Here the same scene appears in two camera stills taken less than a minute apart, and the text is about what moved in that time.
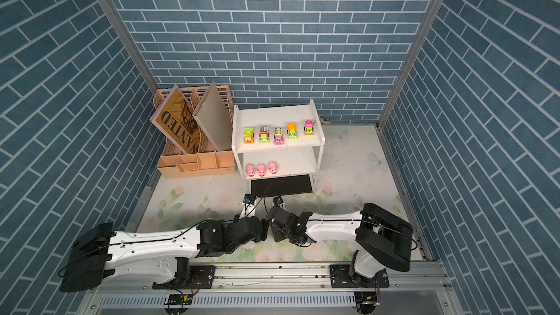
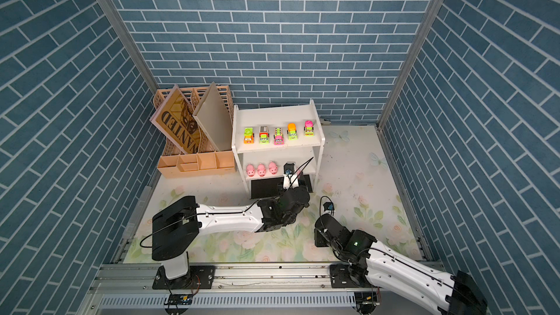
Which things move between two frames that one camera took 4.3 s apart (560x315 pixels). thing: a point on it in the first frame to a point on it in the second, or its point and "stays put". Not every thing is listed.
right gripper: (276, 235) to (317, 237)
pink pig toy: (250, 170) stays put
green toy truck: (264, 135) stays put
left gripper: (262, 235) to (304, 189)
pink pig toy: (261, 170) stays put
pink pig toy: (273, 168) stays put
